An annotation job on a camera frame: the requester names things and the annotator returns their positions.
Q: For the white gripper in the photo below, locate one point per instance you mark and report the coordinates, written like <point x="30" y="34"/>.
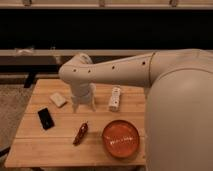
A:
<point x="83" y="94"/>

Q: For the white sponge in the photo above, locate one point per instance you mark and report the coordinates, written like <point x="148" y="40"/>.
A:
<point x="58" y="99"/>

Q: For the wooden board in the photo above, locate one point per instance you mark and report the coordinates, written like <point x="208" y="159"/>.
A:
<point x="35" y="147"/>

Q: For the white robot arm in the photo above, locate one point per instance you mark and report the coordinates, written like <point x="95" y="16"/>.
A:
<point x="179" y="104"/>

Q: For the black eraser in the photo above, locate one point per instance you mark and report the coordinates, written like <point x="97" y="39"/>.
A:
<point x="45" y="119"/>

